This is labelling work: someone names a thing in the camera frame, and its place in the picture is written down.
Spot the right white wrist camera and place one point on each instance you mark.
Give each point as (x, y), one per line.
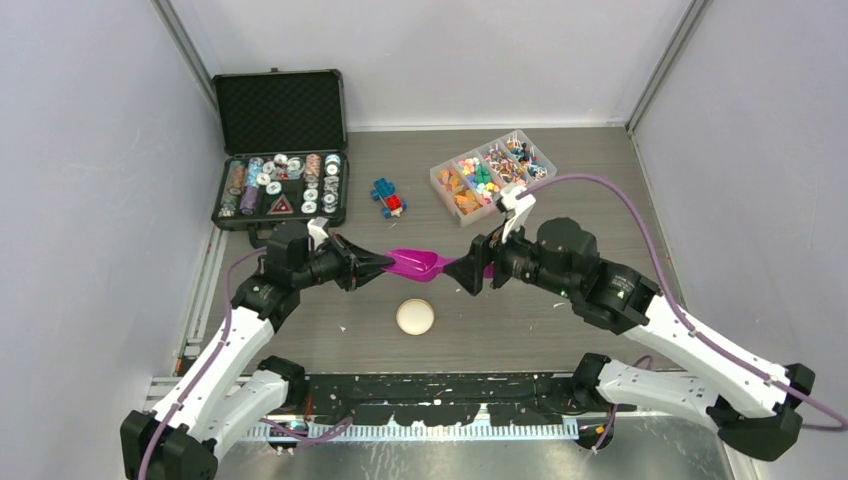
(516, 203)

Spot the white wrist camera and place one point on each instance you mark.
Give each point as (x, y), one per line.
(516, 203)
(318, 232)

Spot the clear compartment candy box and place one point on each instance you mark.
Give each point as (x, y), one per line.
(468, 183)

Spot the blue red brick toy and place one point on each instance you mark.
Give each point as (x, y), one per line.
(385, 193)

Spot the magenta plastic scoop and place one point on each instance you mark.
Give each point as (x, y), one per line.
(418, 265)

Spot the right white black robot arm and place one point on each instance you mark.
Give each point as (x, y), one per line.
(727, 390)

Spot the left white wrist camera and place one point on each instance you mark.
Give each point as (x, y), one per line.
(318, 232)

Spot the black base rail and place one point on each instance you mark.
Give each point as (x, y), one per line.
(440, 399)

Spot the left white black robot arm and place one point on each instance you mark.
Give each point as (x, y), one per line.
(195, 425)

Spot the gold jar lid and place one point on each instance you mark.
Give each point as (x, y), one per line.
(415, 317)

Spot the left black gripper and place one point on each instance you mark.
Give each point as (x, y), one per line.
(350, 257)

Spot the black poker chip case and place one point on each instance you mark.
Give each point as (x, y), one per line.
(286, 139)

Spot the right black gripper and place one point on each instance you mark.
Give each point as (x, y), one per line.
(469, 269)

